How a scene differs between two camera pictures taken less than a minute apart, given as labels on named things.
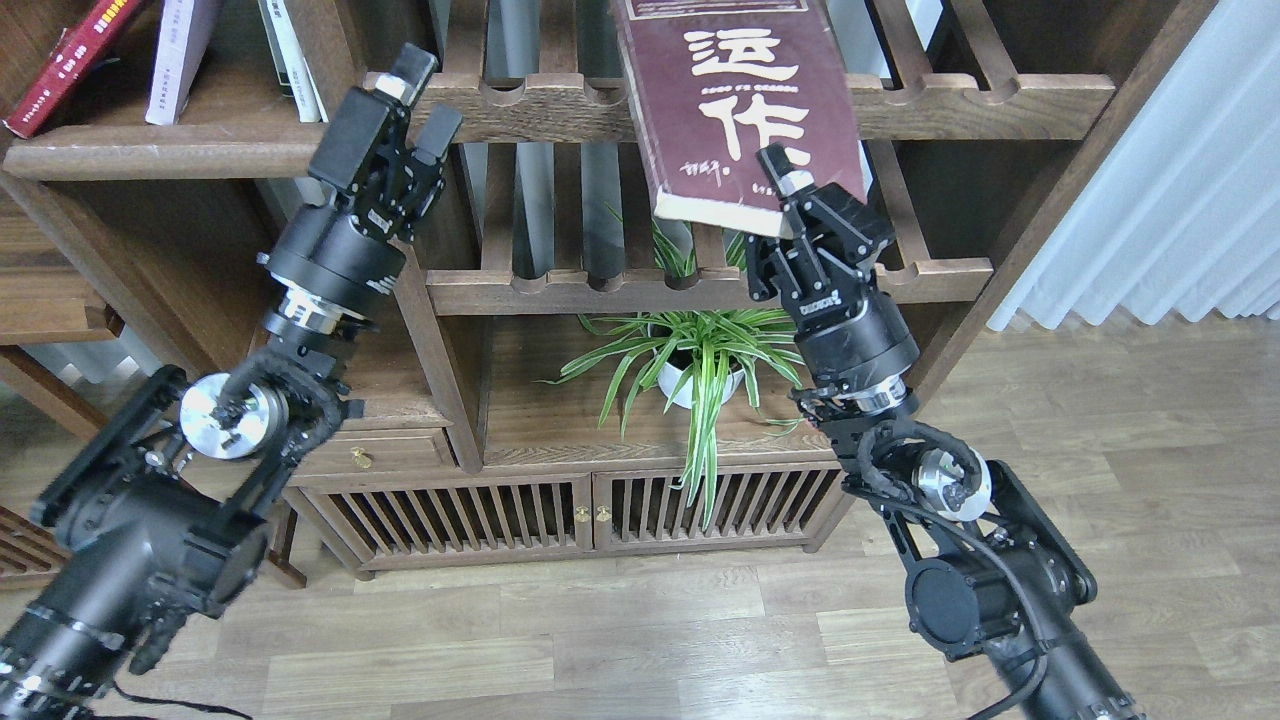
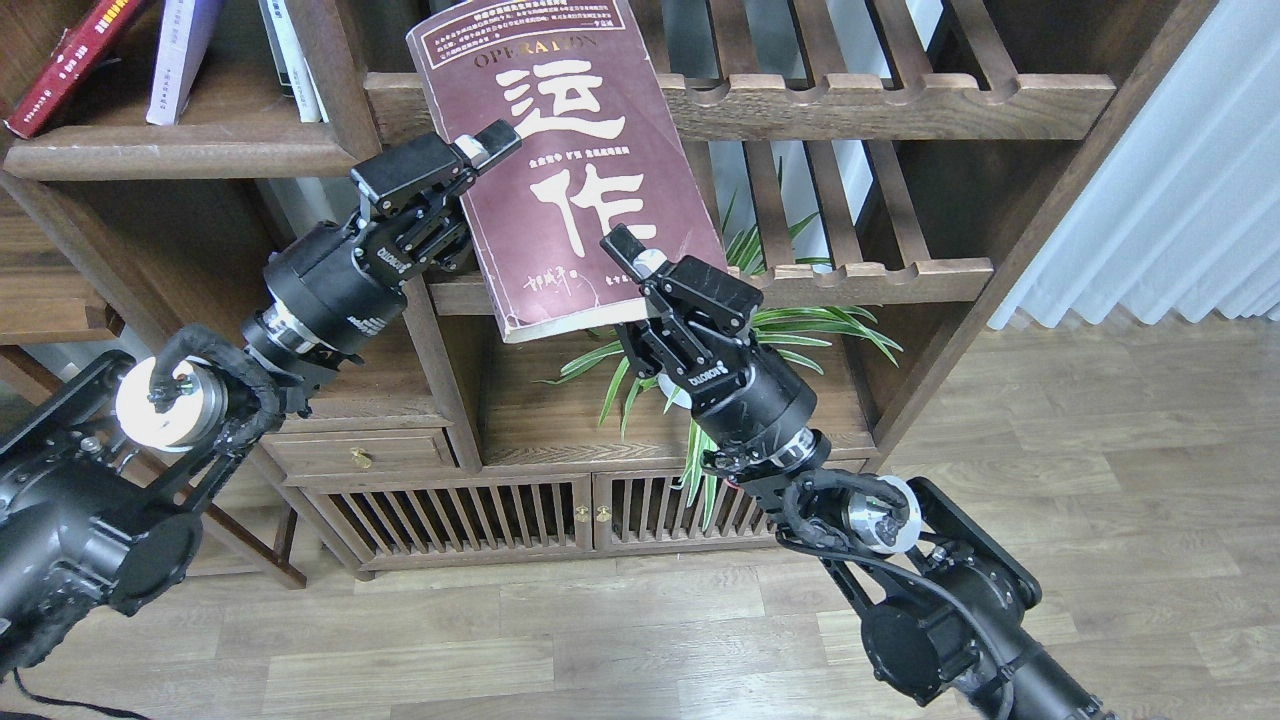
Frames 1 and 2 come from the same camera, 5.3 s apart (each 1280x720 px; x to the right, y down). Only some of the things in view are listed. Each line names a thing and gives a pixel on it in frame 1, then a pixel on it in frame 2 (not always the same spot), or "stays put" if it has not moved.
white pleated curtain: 1182,214 stays put
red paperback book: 76,50 stays put
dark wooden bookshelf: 573,362 stays put
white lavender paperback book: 187,29 stays put
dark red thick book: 714,82 to 605,142
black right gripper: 852,341 to 754,413
